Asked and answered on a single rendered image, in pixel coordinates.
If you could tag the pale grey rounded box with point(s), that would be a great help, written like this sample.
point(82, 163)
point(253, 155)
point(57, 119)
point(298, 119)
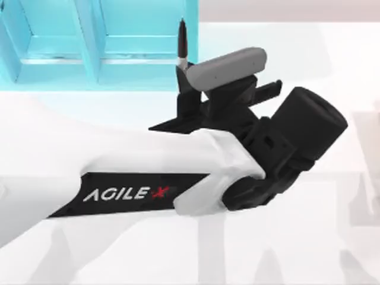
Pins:
point(228, 66)

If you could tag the dark pen with white band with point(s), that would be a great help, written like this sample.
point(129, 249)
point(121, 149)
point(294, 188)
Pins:
point(182, 41)

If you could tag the light blue rack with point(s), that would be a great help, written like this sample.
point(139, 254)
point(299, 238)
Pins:
point(89, 44)

